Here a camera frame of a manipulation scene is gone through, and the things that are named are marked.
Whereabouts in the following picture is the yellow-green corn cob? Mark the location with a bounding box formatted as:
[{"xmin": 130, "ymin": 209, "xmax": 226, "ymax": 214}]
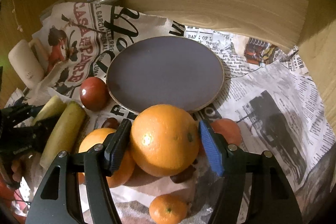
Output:
[
  {"xmin": 40, "ymin": 101, "xmax": 87, "ymax": 169},
  {"xmin": 31, "ymin": 96, "xmax": 67, "ymax": 126}
]

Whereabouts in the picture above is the large orange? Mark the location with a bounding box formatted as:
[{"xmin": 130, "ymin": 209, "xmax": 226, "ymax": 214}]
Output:
[
  {"xmin": 79, "ymin": 128, "xmax": 135, "ymax": 188},
  {"xmin": 130, "ymin": 105, "xmax": 200, "ymax": 177}
]

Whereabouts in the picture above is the red tomato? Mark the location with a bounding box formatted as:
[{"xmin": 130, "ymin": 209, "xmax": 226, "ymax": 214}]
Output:
[
  {"xmin": 210, "ymin": 118, "xmax": 242, "ymax": 146},
  {"xmin": 80, "ymin": 77, "xmax": 109, "ymax": 111}
]

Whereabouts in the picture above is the small mandarin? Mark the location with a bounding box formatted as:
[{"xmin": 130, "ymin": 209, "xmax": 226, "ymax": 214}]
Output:
[{"xmin": 149, "ymin": 194, "xmax": 189, "ymax": 224}]

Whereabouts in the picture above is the person's right hand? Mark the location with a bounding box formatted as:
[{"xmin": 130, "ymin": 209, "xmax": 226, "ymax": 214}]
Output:
[{"xmin": 11, "ymin": 160, "xmax": 22, "ymax": 182}]

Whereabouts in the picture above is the black and white newspaper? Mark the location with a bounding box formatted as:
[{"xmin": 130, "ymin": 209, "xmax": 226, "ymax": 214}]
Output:
[{"xmin": 4, "ymin": 21, "xmax": 336, "ymax": 224}]

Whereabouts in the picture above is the printed newspaper cloth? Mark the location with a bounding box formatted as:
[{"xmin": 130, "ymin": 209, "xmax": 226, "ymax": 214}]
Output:
[{"xmin": 33, "ymin": 2, "xmax": 186, "ymax": 98}]

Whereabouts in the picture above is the dark round plate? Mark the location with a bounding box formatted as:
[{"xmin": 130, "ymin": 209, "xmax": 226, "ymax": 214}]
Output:
[{"xmin": 106, "ymin": 36, "xmax": 224, "ymax": 114}]

